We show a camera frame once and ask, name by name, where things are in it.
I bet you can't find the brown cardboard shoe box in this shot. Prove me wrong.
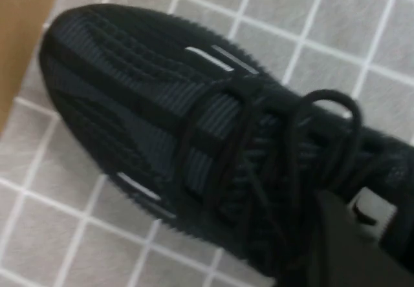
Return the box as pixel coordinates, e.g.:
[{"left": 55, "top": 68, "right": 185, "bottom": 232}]
[{"left": 0, "top": 0, "right": 64, "bottom": 138}]

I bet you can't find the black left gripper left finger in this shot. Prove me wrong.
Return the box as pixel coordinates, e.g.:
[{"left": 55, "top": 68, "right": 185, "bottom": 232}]
[{"left": 307, "top": 190, "right": 414, "bottom": 287}]

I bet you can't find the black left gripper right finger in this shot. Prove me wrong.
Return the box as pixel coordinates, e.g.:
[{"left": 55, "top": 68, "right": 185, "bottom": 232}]
[{"left": 383, "top": 211, "right": 414, "bottom": 268}]

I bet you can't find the black knit sneaker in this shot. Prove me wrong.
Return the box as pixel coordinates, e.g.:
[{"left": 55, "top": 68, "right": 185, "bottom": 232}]
[{"left": 38, "top": 3, "right": 414, "bottom": 287}]

